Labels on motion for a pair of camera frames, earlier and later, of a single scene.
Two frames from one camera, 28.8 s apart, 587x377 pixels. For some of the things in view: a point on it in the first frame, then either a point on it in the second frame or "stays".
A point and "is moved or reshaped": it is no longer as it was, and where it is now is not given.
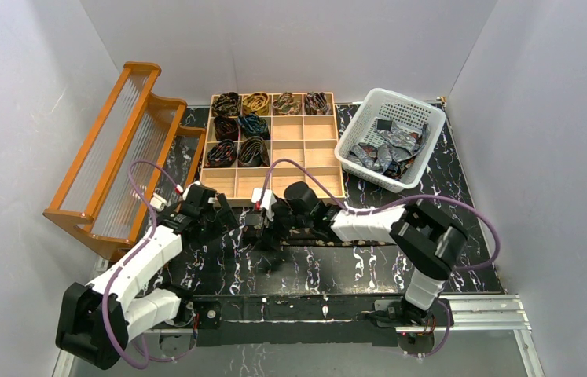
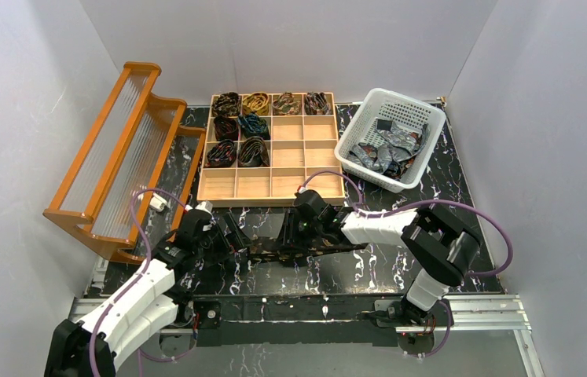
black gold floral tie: [310, 237] is moved or reshaped
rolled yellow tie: [258, 102] stays
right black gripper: [260, 228] → [287, 237]
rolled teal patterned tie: [252, 125] stays
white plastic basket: [390, 140] stays
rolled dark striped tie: [317, 104] stays
